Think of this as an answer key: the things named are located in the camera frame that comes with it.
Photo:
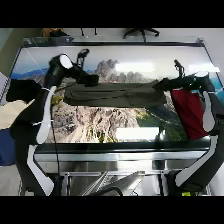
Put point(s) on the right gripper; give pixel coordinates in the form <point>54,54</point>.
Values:
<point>164,84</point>

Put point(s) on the black office chair base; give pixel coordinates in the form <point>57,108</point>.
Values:
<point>143,32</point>

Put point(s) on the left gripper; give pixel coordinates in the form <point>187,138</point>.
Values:
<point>90,80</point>

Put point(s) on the red garment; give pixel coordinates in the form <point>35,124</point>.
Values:
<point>190,113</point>

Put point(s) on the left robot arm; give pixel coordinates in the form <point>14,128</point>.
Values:
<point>45,113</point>

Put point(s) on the silver frame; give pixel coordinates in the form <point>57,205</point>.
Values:
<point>116,156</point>

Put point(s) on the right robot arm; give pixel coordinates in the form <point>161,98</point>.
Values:
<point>208,113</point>

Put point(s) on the black garment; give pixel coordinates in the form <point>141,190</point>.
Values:
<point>23,90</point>

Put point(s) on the olive green garment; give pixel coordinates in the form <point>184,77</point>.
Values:
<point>116,96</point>

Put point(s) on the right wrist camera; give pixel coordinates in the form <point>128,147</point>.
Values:
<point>180,68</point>

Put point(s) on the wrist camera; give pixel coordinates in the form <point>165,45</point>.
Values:
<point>180,68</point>
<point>81,57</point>

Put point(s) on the cream garment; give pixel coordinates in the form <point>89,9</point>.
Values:
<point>13,115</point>

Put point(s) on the blue garment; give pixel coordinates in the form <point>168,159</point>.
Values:
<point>7,146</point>

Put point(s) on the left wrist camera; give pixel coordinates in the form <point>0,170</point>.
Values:
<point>81,57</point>

